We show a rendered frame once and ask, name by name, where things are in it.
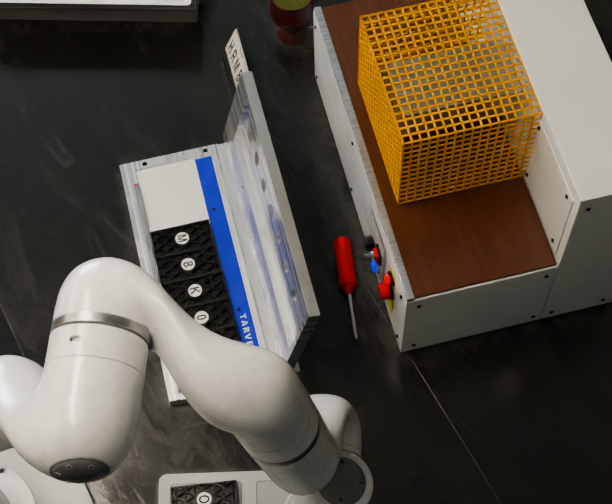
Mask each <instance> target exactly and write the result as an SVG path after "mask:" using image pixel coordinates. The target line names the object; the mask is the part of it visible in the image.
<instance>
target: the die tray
mask: <svg viewBox="0 0 612 504"><path fill-rule="evenodd" d="M229 480H236V482H237V495H238V504H285V501H286V499H287V497H288V496H289V495H290V493H288V492H286V491H284V490H283V489H281V488H280V487H278V486H277V485H276V484H275V483H274V482H273V481H272V480H271V479H270V478H269V477H268V476H267V474H266V473H265V472H264V471H241V472H213V473H186V474H165V475H163V476H162V477H161V478H160V479H159V497H158V504H171V494H170V487H174V486H183V485H192V484H202V483H211V482H220V481H229Z"/></svg>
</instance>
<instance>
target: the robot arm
mask: <svg viewBox="0 0 612 504"><path fill-rule="evenodd" d="M148 349H149V350H151V351H153V352H155V353H156V354H157V355H158V356H159V357H160V359H161V360H162V361H163V363H164V364H165V366H166V368H167V369H168V371H169V373H170V374H171V376H172V378H173V380H174V381H175V383H176V384H177V386H178V388H179V389H180V391H181V392H182V394H183V395H184V397H185V398H186V400H187V401H188V402H189V404H190V405H191V406H192V407H193V409H194V410H195V411H196V412H197V413H198V414H199V415H200V416H201V417H202V418H204V419H205V420H206V421H207V422H208V423H210V424H212V425H213V426H215V427H217V428H219V429H222V430H224V431H227V432H230V433H232V434H233V435H234V436H235V437H236V438H237V440H238V441H239V442H240V443H241V444H242V446H243V447H244V448H245V449H246V451H247V452H248V453H249V454H250V456H251V457H252V458H253V459H254V460H255V461H256V463H257V464H258V465H259V466H260V467H261V468H262V470H263V471H264V472H265V473H266V474H267V476H268V477H269V478H270V479H271V480H272V481H273V482H274V483H275V484H276V485H277V486H278V487H280V488H281V489H283V490H284V491H286V492H288V493H290V495H289V496H288V497H287V499H286V501H285V504H368V502H369V501H370V499H371V496H372V493H373V477H372V474H371V471H370V469H369V467H368V466H367V464H366V463H365V462H364V461H363V460H362V459H361V449H362V431H361V424H360V420H359V418H358V415H357V413H356V412H355V410H354V408H353V407H352V405H351V404H350V403H349V402H348V401H347V400H345V399H343V398H341V397H339V396H336V395H330V394H314V395H309V393H308V392H307V390H306V388H305V386H304V385H303V383H302V381H301V380H300V378H299V376H298V375H297V373H296V372H295V370H294V369H293V368H292V366H291V365H290V364H289V363H288V362H287V361H286V360H285V359H284V358H282V357H281V356H279V355H278V354H276V353H274V352H272V351H270V350H267V349H264V348H261V347H258V346H254V345H250V344H246V343H242V342H238V341H235V340H231V339H228V338H226V337H223V336H220V335H218V334H216V333H214V332H212V331H210V330H208V329H207V328H205V327H204V326H202V325H201V324H199V323H198V322H197V321H195V320H194V319H193V318H192V317H191V316H189V315H188V314H187V313H186V312H185V311H184V310H183V309H182V308H181V307H180V306H179V305H178V304H177V303H176V302H175V301H174V300H173V299H172V297H171V296H170V295H169V294H168V293H167V292H166V291H165V290H164V289H163V288H162V286H161V285H160V284H159V283H158V282H157V281H156V280H155V279H154V278H153V277H152V276H151V275H150V274H148V273H147V272H146V271H144V270H143V269H142V268H140V267H138V266H137V265H135V264H133V263H131V262H128V261H125V260H122V259H118V258H114V257H102V258H96V259H92V260H89V261H86V262H84V263H82V264H80V265H79V266H77V267H76V268H75V269H74V270H73V271H72V272H71V273H70V274H69V275H68V276H67V278H66V279H65V281H64V283H63V284H62V287H61V289H60V291H59V294H58V297H57V301H56V306H55V310H54V315H53V320H52V326H51V331H50V337H49V342H48V348H47V354H46V359H45V365H44V368H43V367H41V366H40V365H39V364H37V363H36V362H34V361H32V360H29V359H27V358H24V357H21V356H16V355H2V356H0V452H2V451H5V450H8V449H11V448H14V449H15V450H16V452H17V453H18V454H19V455H20V456H21V457H22V458H23V459H24V460H25V461H26V462H27V463H28V464H29V465H31V466H32V467H33V468H35V469H36V470H38V471H39V472H41V473H43V474H45V475H47V476H49V477H52V478H54V479H56V480H59V481H63V482H66V483H77V484H81V483H92V482H96V481H99V480H101V479H104V478H106V477H108V476H109V475H111V474H112V473H113V472H115V471H116V470H117V469H118V468H119V467H120V466H121V465H122V464H123V462H124V461H125V460H126V458H127V457H128V455H129V453H130V451H131V449H132V446H133V443H134V440H135V436H136V431H137V426H138V420H139V413H140V406H141V399H142V392H143V385H144V378H145V371H146V364H147V357H148ZM0 504H36V500H35V498H34V495H33V492H32V490H31V489H30V487H29V486H28V484H27V482H26V481H25V480H24V479H23V478H22V477H21V476H20V475H19V474H18V473H17V472H16V471H14V470H13V469H12V468H10V467H8V466H6V465H4V464H2V463H0Z"/></svg>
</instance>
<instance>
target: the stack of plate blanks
mask: <svg viewBox="0 0 612 504"><path fill-rule="evenodd" d="M199 2H200V0H191V4H190V5H187V6H184V5H115V4H46V3H0V19H12V20H79V21H146V22H198V13H199Z"/></svg>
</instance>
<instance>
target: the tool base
mask: <svg viewBox="0 0 612 504"><path fill-rule="evenodd" d="M205 148H206V149H208V151H207V152H206V153H204V152H203V149H205ZM208 155H210V156H212V157H213V161H214V165H215V169H216V173H217V177H218V181H219V185H220V189H221V193H222V197H223V201H224V205H225V208H226V212H227V216H228V220H229V224H230V228H231V232H232V236H233V240H234V244H235V248H236V252H237V256H238V260H239V264H240V268H241V272H242V276H243V280H244V284H245V287H246V291H247V295H248V299H249V303H250V307H251V311H252V315H253V319H254V323H255V327H256V331H257V335H258V339H259V343H260V347H261V348H264V349H267V350H270V351H272V352H274V353H276V354H278V355H279V356H281V357H282V355H281V351H280V347H279V343H278V340H277V339H275V335H274V331H273V328H272V324H271V320H270V318H269V317H268V313H267V309H266V305H265V301H264V297H263V293H262V290H261V286H260V285H261V281H260V278H259V274H258V270H257V266H256V262H255V258H254V254H255V251H254V248H253V244H252V240H251V238H249V235H248V232H247V228H246V224H245V220H244V217H243V216H242V213H241V209H240V205H239V201H238V197H237V193H236V190H235V182H234V178H233V174H232V170H231V166H230V162H229V160H230V156H229V152H228V148H227V145H225V143H223V144H213V145H209V146H204V147H200V148H195V149H191V150H186V151H182V152H177V153H173V154H168V155H163V156H159V157H154V158H150V159H145V160H141V161H136V162H132V163H127V164H123V165H119V166H120V170H121V175H122V180H123V185H124V189H125V194H126V199H127V203H128V208H129V213H130V218H131V222H132V227H133V232H134V237H135V241H136V246H137V251H138V256H139V260H140V265H141V268H142V269H143V270H144V271H146V272H147V273H148V274H150V275H151V276H152V277H153V278H154V276H153V272H152V267H151V262H150V258H149V253H148V248H147V244H146V239H145V235H144V230H143V225H142V221H141V216H140V211H139V207H138V202H137V197H136V193H135V188H134V184H137V183H138V185H139V189H140V184H139V180H138V175H137V173H138V171H141V170H145V169H150V168H154V167H159V166H163V165H168V164H172V163H177V162H181V161H186V160H190V159H195V158H199V157H204V156H208ZM143 162H147V165H146V166H143V165H142V163H143ZM140 194H141V189H140ZM141 198H142V194H141ZM142 203H143V198H142ZM143 207H144V203H143ZM144 212H145V207H144ZM145 217H146V221H147V216H146V212H145ZM147 226H148V221H147ZM148 230H149V226H148ZM149 235H150V230H149ZM150 240H151V235H150ZM151 244H152V240H151ZM152 249H153V244H152ZM153 253H154V249H153ZM160 360H161V359H160ZM161 364H162V369H163V374H164V379H165V383H166V388H167V393H168V398H169V402H170V405H171V407H173V406H177V405H181V404H185V403H189V402H188V401H187V400H186V398H185V397H184V395H183V394H182V393H179V392H178V388H177V384H176V383H175V381H174V380H173V378H172V376H171V374H170V373H169V371H168V369H167V368H166V366H165V364H164V363H163V361H162V360H161Z"/></svg>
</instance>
